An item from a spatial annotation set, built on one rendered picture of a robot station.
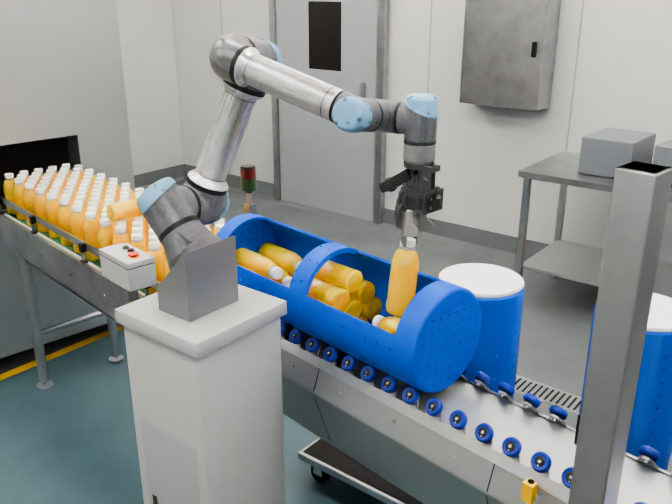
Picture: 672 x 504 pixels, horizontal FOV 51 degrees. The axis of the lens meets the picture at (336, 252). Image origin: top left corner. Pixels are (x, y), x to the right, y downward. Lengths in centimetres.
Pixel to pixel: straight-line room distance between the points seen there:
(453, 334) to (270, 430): 59
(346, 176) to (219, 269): 450
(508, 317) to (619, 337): 121
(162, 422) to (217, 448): 17
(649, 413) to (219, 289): 131
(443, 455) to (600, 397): 70
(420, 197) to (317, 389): 70
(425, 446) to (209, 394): 55
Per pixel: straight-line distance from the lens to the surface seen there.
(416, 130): 164
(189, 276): 178
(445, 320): 180
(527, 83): 512
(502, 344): 237
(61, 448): 352
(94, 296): 301
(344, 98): 156
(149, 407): 202
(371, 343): 183
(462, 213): 577
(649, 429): 237
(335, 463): 297
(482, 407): 191
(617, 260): 112
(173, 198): 187
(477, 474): 178
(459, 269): 246
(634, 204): 109
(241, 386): 190
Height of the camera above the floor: 194
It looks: 20 degrees down
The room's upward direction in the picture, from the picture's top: straight up
